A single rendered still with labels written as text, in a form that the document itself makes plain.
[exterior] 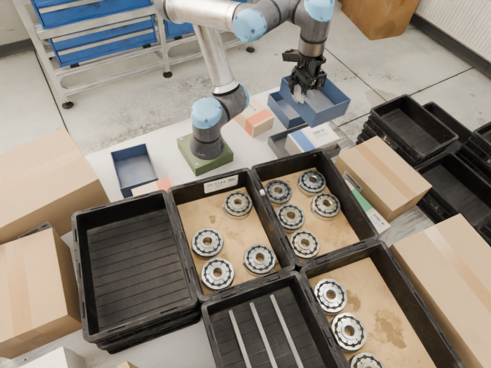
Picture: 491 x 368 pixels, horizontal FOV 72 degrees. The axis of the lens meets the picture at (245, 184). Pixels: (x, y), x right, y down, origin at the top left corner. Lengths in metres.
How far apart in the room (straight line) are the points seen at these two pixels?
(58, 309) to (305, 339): 0.71
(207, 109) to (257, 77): 1.81
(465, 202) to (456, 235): 0.88
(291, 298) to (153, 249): 0.47
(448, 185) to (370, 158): 0.86
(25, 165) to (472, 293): 1.52
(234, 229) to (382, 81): 2.48
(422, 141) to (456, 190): 0.33
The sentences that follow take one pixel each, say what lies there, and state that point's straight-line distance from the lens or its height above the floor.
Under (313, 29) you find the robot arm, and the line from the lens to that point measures 0.98.
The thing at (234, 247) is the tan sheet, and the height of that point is 0.83.
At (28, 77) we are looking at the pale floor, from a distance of 3.40.
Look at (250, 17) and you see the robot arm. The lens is 0.90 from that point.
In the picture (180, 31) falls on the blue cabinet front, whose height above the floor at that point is 0.36.
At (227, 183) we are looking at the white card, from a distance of 1.21.
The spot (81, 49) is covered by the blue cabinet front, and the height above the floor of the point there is 0.42.
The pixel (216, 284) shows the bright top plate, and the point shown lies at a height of 0.86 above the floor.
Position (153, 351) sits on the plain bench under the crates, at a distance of 1.21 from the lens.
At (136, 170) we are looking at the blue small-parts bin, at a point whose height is 0.70.
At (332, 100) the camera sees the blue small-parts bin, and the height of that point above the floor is 1.08.
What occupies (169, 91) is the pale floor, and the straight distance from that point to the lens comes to 2.94.
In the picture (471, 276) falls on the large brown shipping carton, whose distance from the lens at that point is 1.29.
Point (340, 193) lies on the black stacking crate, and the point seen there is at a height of 0.89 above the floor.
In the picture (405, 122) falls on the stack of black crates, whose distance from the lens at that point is 2.27.
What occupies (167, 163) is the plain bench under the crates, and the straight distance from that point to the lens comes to 1.51.
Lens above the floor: 1.88
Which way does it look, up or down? 55 degrees down
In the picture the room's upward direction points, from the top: 6 degrees clockwise
